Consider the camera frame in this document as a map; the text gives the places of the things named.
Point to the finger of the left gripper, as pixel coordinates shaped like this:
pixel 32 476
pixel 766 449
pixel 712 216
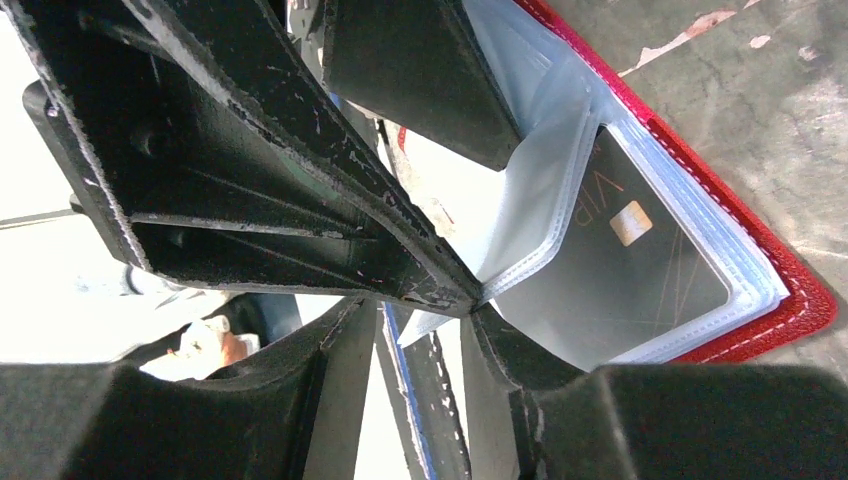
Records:
pixel 419 65
pixel 205 152

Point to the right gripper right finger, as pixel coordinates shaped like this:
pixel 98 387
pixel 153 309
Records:
pixel 531 415

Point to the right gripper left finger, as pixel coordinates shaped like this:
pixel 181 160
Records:
pixel 293 410

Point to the black VIP credit card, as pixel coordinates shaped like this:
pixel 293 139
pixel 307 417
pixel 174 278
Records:
pixel 625 274

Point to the red card holder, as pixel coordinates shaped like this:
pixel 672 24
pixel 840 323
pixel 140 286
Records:
pixel 508 225

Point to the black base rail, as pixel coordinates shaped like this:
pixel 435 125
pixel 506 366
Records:
pixel 422 398

